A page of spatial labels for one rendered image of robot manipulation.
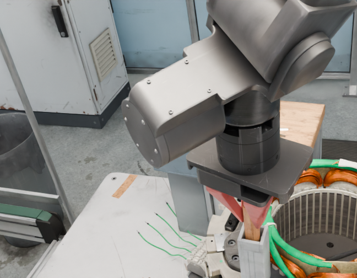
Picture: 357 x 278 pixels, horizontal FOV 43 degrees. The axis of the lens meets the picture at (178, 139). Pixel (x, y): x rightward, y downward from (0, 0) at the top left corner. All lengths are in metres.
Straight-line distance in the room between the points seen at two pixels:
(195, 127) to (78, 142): 2.65
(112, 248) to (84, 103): 1.94
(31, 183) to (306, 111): 1.47
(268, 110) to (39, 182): 1.85
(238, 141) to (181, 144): 0.07
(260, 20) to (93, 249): 0.88
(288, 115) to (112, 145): 2.03
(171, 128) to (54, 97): 2.76
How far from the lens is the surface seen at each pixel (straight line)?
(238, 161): 0.40
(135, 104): 0.32
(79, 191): 2.56
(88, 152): 2.84
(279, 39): 0.28
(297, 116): 0.90
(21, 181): 2.10
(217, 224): 0.65
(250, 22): 0.29
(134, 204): 1.18
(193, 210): 1.01
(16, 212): 1.33
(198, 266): 0.97
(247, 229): 0.50
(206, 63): 0.32
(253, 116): 0.36
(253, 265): 0.53
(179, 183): 0.97
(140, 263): 1.04
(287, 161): 0.42
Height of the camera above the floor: 1.56
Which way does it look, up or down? 34 degrees down
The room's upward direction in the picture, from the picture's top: 11 degrees counter-clockwise
